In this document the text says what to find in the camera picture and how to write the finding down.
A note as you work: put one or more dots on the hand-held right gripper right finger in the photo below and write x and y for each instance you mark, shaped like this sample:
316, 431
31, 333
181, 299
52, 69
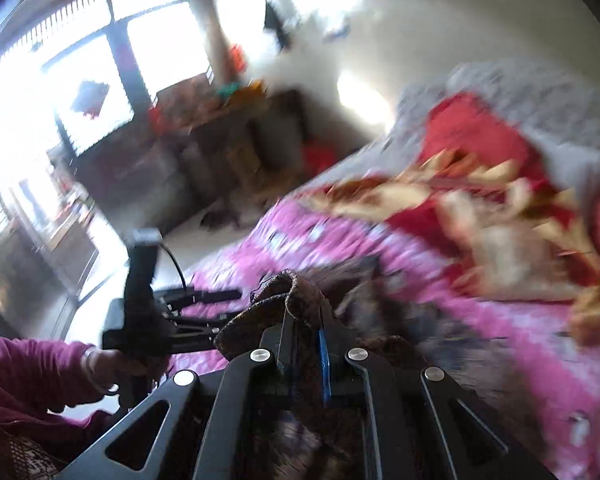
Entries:
324, 360

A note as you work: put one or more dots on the large window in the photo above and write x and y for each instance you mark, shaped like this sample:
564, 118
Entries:
80, 60

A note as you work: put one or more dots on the brown patterned cloth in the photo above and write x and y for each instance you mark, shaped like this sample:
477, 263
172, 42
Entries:
300, 300

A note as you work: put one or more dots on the red and gold blanket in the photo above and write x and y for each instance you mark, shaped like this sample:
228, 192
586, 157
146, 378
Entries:
460, 125

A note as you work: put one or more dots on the pink penguin blanket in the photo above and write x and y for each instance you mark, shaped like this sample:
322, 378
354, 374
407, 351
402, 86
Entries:
505, 335

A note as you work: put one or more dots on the colourful clutter on cabinet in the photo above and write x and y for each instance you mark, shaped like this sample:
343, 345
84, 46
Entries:
200, 100

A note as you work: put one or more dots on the grey floral bed sheet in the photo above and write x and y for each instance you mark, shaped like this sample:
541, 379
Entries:
555, 95

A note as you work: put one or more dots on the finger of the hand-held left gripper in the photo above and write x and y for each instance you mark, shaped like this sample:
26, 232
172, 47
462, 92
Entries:
195, 336
215, 295

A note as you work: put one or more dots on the person's left forearm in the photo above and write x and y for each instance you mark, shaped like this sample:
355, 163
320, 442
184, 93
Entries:
30, 375

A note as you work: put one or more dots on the dark wall hanging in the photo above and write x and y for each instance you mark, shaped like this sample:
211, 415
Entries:
277, 20

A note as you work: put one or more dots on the red bundle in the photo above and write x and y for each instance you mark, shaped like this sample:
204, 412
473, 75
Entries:
320, 157

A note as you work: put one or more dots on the dark wooden cabinet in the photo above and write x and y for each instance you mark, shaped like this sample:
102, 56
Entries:
215, 160

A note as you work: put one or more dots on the person's patterned clothing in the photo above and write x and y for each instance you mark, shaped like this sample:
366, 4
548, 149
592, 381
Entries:
10, 452

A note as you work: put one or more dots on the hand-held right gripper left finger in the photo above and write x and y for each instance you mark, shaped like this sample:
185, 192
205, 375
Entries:
276, 352

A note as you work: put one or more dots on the silver bangle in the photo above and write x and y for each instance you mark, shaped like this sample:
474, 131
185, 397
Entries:
91, 360

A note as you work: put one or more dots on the person's left hand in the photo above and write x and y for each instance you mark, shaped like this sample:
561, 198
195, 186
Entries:
110, 367

